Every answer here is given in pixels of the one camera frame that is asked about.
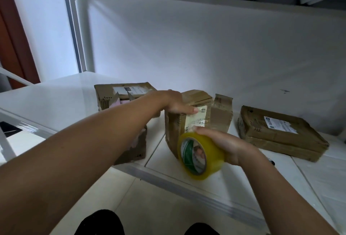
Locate person's left forearm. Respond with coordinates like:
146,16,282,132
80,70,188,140
0,97,163,235

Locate yellow tape roll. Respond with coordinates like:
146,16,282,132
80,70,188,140
177,131,226,180

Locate person's black trousers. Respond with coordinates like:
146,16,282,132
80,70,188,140
74,209,221,235

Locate white metal shelf rack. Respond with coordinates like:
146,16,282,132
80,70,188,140
0,0,346,235

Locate person's right hand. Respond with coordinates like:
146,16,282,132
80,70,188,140
194,126,260,167

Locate person's right forearm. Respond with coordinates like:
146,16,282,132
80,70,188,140
240,151,338,235

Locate red-brown door frame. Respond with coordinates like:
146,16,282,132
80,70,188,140
0,0,41,89

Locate small cardboard box red label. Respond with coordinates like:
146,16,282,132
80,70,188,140
205,94,234,134

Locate pink carton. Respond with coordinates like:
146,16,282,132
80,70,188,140
108,98,148,166

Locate corrugated cardboard box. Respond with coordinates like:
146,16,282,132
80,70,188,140
164,89,214,157

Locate perforated white metal rack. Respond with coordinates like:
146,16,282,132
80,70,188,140
0,64,55,162

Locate long cardboard box white label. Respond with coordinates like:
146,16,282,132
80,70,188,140
94,82,161,118

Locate person's left hand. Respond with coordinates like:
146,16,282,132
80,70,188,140
147,89,200,118

